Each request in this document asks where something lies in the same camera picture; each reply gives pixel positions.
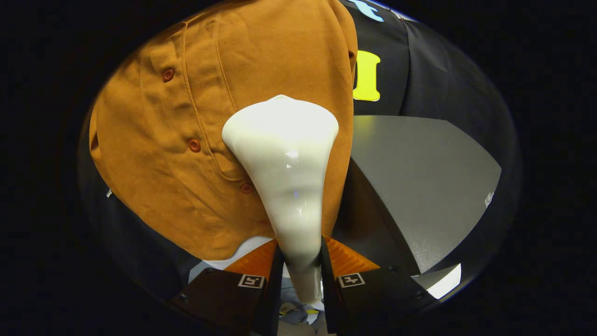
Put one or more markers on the black backdrop cloth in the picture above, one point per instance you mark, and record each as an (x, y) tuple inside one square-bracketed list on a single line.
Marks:
[(443, 79)]

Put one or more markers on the white mannequin torso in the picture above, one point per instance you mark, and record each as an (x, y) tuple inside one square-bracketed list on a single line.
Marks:
[(242, 254)]

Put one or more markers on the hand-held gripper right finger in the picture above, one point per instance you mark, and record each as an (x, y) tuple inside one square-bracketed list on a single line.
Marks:
[(373, 298)]

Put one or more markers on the orange button-up shirt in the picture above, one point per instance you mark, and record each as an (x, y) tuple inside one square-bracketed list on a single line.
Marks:
[(177, 163)]

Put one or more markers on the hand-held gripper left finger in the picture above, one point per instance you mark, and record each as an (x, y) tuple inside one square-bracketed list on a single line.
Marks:
[(224, 298)]

